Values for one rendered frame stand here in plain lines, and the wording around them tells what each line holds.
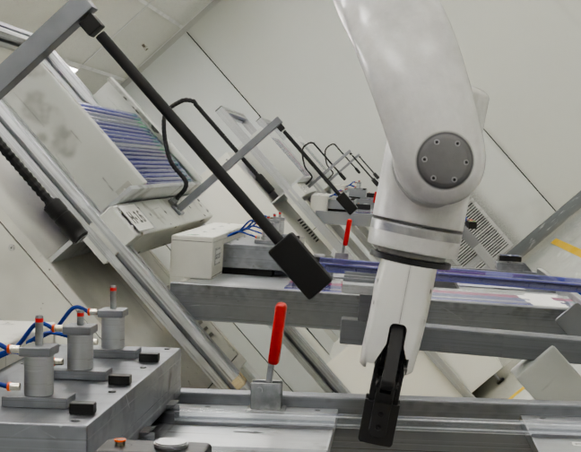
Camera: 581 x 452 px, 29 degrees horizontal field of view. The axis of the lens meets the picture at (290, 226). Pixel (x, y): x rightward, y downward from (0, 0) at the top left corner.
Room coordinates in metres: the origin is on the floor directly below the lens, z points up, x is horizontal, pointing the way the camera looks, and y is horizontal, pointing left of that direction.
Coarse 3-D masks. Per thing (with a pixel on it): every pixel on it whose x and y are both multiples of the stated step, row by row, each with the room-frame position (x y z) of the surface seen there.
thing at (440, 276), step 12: (324, 264) 1.38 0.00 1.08; (336, 264) 1.38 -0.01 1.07; (444, 276) 1.38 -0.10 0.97; (456, 276) 1.38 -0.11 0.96; (468, 276) 1.37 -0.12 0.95; (480, 276) 1.37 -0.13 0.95; (492, 276) 1.37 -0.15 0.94; (528, 288) 1.37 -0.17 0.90; (540, 288) 1.37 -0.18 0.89; (552, 288) 1.37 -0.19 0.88; (564, 288) 1.37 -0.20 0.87; (576, 288) 1.37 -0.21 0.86
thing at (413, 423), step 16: (176, 416) 1.06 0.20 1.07; (192, 416) 1.05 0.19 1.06; (208, 416) 1.05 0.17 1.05; (224, 416) 1.05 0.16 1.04; (240, 416) 1.05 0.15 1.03; (256, 416) 1.05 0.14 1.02; (272, 416) 1.05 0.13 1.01; (288, 416) 1.05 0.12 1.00; (304, 416) 1.04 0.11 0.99; (320, 416) 1.04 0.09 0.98; (336, 416) 1.04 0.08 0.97; (352, 416) 1.04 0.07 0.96; (400, 416) 1.05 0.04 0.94; (416, 416) 1.05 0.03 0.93; (464, 432) 1.03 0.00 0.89; (480, 432) 1.03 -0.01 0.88; (496, 432) 1.03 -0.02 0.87; (512, 432) 1.03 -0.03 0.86; (528, 432) 1.03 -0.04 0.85; (544, 432) 1.03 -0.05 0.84; (560, 432) 1.03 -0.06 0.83; (576, 432) 1.03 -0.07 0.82
